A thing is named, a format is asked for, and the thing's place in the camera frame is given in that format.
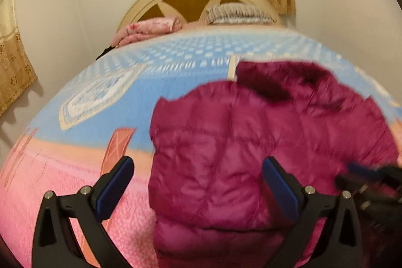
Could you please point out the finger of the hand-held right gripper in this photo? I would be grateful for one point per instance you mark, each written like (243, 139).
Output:
(355, 175)

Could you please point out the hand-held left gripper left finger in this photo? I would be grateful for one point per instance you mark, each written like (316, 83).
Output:
(114, 184)

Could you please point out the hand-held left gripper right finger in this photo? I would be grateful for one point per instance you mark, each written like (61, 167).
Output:
(281, 184)

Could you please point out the magenta down jacket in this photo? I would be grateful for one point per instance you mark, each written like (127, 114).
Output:
(251, 145)

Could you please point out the blue pink printed blanket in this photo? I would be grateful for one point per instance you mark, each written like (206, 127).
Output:
(94, 117)

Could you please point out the pink folded quilt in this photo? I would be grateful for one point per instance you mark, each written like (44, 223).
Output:
(147, 29)

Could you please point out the grey striped pillow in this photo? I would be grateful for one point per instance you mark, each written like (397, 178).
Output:
(235, 13)

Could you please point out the cream wooden headboard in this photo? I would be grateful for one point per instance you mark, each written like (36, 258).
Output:
(188, 1)

